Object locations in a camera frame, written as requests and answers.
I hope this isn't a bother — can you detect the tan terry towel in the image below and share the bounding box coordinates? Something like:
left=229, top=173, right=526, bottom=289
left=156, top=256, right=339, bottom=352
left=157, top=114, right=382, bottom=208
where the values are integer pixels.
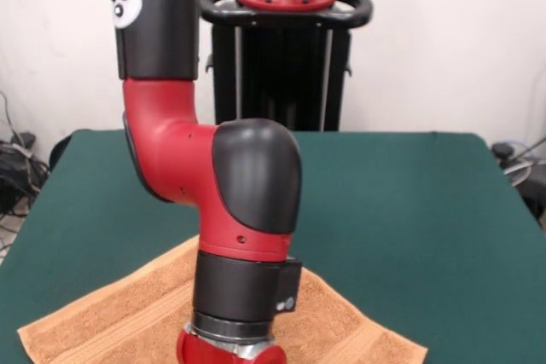
left=16, top=235, right=429, bottom=364

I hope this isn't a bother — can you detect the dark green table cloth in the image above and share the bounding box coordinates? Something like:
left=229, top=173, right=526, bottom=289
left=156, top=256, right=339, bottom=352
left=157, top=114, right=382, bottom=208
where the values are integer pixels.
left=0, top=129, right=546, bottom=364

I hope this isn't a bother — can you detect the black cable bundle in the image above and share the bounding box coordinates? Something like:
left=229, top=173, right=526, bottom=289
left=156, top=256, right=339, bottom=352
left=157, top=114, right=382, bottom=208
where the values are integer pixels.
left=0, top=131, right=51, bottom=218

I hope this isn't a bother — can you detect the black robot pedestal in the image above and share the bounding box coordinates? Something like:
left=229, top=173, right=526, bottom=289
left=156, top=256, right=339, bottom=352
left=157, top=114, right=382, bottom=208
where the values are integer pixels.
left=198, top=0, right=375, bottom=132

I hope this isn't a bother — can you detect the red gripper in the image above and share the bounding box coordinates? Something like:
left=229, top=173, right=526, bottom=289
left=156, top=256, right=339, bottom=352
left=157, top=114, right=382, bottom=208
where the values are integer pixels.
left=176, top=324, right=288, bottom=364

